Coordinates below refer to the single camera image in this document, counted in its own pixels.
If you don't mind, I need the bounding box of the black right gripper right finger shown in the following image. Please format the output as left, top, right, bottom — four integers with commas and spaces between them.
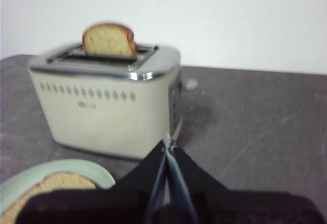
168, 142, 327, 224

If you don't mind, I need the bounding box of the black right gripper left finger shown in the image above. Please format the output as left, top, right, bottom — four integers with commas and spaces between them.
15, 139, 169, 224

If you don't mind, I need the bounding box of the pale green round plate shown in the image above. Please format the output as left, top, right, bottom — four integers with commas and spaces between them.
0, 159, 116, 211

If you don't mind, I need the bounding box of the large toasted bread slice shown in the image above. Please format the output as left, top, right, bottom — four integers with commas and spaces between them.
0, 172, 98, 224

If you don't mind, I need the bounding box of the cream toaster with chrome top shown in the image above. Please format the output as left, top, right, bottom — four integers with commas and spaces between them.
28, 42, 183, 161

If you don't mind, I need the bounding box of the small toasted bread slice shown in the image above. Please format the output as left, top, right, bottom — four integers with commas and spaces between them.
82, 23, 139, 58

